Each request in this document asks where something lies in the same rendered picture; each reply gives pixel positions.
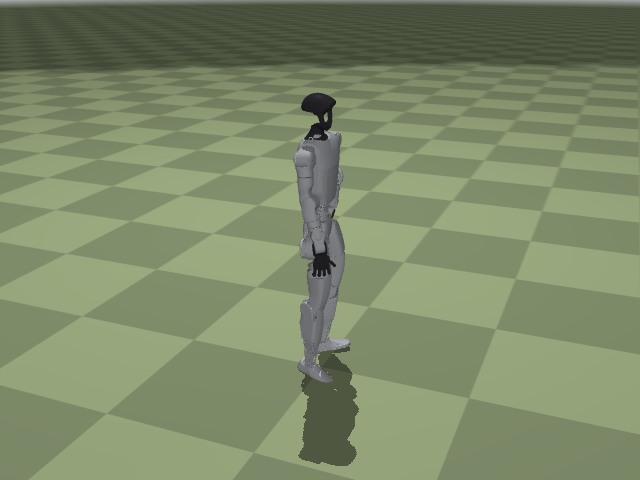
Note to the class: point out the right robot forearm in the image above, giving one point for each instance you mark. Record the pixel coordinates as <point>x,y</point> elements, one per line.
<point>312,219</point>

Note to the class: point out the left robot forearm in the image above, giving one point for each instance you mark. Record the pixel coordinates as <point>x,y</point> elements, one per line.
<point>334,202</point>

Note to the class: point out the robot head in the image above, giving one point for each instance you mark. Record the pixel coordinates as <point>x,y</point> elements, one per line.
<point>319,104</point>

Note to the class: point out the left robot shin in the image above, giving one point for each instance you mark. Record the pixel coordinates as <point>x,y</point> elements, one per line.
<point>329,312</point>

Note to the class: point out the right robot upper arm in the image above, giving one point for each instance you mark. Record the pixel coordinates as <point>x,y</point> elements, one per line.
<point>304,162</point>

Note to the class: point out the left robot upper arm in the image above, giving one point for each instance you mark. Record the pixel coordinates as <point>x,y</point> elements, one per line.
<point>340,173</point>

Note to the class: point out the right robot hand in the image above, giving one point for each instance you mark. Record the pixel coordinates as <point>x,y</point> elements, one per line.
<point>321,262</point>

